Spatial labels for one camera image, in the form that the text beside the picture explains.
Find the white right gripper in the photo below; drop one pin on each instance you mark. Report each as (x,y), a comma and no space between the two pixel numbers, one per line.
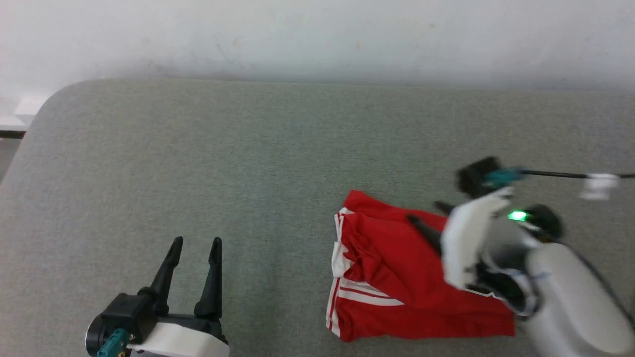
(466,238)

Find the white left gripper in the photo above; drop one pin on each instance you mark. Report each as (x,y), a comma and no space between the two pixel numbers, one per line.
(183,342)

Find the red Bulls 23 jersey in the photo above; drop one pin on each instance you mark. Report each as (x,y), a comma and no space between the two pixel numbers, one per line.
(397,267)

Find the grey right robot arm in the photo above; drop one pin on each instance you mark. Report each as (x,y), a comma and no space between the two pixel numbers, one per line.
(570,297)

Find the grey fabric sofa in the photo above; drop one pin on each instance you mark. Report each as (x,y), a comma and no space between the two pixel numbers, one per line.
(248,173)

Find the white baseboard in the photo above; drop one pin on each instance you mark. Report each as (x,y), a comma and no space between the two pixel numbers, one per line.
(10,123)

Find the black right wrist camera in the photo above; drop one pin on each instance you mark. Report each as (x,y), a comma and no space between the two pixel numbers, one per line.
(474,178)

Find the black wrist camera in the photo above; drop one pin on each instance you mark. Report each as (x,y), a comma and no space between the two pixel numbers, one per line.
(474,178)
(124,310)

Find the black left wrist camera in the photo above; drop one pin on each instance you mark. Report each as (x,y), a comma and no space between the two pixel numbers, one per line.
(124,310)

